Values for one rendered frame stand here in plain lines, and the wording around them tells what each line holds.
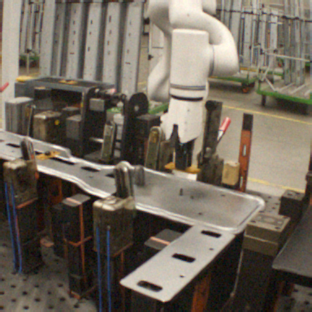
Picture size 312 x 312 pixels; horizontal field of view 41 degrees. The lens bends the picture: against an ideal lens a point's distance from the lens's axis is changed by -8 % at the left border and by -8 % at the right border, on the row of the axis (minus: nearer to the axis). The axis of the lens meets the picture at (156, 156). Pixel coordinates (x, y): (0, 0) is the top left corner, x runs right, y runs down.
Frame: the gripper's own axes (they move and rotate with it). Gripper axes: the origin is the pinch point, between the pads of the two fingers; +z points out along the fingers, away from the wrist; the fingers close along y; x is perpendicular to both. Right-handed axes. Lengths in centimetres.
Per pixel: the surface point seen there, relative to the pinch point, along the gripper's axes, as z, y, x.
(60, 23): -17, -357, -387
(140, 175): 6.8, 0.9, -11.4
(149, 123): -1.5, -18.4, -21.6
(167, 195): 9.3, 2.3, -2.5
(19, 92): -1, -30, -95
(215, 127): -5.4, -14.3, 1.5
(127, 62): 33, -368, -275
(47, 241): 39, 2, -47
